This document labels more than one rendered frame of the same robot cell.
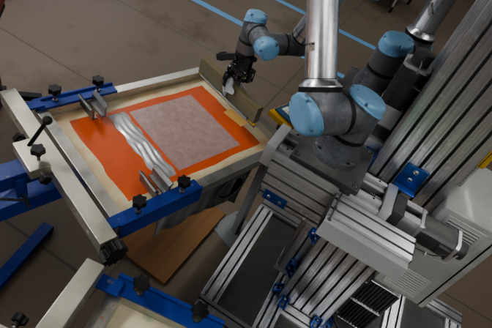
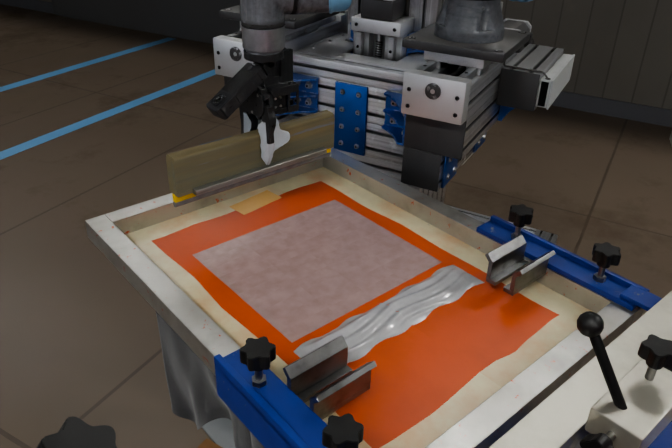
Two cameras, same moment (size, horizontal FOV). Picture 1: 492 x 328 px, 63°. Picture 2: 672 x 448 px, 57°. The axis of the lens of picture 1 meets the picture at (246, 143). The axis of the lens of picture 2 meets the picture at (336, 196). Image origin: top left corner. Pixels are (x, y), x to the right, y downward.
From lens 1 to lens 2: 1.53 m
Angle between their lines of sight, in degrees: 61
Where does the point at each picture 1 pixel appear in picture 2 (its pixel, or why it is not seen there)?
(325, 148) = (493, 21)
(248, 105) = (316, 128)
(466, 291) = not seen: hidden behind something
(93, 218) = not seen: outside the picture
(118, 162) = (470, 338)
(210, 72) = (211, 163)
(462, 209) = not seen: hidden behind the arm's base
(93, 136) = (410, 391)
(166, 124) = (313, 283)
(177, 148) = (382, 266)
